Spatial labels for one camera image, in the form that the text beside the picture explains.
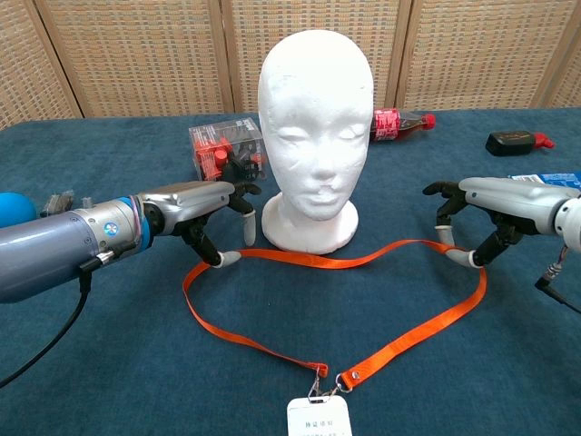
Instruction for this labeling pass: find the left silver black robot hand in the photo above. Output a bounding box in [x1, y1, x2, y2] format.
[137, 180, 263, 269]

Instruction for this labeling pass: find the white ID badge card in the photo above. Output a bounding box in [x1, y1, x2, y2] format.
[286, 395, 353, 436]

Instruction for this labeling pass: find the orange lanyard strap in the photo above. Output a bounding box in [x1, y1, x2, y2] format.
[182, 239, 488, 403]

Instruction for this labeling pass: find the small clear plastic gadget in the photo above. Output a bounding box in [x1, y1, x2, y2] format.
[39, 189, 76, 218]

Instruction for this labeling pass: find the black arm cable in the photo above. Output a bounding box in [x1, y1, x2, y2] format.
[0, 247, 137, 390]
[534, 247, 581, 314]

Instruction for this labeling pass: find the blue ball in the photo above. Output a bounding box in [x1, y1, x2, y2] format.
[0, 192, 38, 228]

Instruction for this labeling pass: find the woven folding screen panel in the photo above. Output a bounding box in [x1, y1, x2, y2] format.
[34, 0, 235, 119]
[396, 0, 576, 112]
[0, 0, 84, 131]
[221, 0, 412, 114]
[530, 0, 581, 109]

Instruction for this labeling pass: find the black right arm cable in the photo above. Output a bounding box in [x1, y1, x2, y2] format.
[534, 247, 581, 314]

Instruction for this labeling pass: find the blue cookie box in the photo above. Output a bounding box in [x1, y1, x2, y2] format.
[507, 171, 581, 190]

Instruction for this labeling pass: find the clear box with red items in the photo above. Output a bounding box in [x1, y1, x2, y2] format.
[188, 117, 268, 183]

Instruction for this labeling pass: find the red cola bottle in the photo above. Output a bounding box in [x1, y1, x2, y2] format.
[369, 107, 438, 144]

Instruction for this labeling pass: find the white foam mannequin head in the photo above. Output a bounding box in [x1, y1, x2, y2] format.
[257, 29, 375, 256]

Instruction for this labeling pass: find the blue table cloth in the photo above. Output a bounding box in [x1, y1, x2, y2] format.
[0, 107, 581, 436]

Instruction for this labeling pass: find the black bottle with red cap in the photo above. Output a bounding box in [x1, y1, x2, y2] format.
[485, 130, 556, 158]

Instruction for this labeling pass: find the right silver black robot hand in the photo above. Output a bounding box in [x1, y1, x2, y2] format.
[422, 176, 581, 268]

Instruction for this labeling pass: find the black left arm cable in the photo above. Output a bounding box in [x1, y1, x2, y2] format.
[0, 247, 137, 390]

